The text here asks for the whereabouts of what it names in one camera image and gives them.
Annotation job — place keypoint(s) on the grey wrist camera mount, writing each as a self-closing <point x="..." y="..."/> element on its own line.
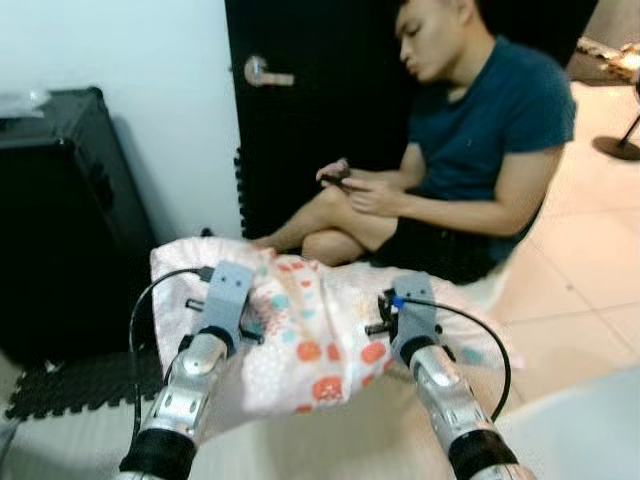
<point x="228" y="295"/>
<point x="415" y="312"/>

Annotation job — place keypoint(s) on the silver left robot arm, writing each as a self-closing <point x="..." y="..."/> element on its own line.
<point x="185" y="390"/>

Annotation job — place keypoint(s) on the black round stand base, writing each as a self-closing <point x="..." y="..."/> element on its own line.
<point x="615" y="148"/>

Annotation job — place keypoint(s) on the man in blue t-shirt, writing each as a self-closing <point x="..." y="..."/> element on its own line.
<point x="490" y="130"/>

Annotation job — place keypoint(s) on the pale patterned clutter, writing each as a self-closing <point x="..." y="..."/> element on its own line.
<point x="610" y="58"/>

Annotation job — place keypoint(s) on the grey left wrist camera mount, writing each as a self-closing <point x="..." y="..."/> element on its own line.
<point x="228" y="295"/>

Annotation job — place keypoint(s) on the black door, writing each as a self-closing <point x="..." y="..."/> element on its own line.
<point x="320" y="120"/>

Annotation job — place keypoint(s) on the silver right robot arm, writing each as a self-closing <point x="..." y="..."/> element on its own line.
<point x="450" y="400"/>

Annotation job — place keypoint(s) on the pink patterned pillow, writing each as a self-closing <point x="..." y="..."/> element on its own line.
<point x="320" y="320"/>

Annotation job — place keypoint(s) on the black foam floor mat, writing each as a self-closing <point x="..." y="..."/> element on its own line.
<point x="80" y="385"/>

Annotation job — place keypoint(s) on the large black case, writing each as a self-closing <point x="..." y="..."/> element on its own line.
<point x="60" y="230"/>

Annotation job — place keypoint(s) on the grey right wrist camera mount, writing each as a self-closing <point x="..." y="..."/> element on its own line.
<point x="415" y="312"/>

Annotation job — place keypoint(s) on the dark mobile phone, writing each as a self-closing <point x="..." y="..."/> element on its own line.
<point x="335" y="178"/>

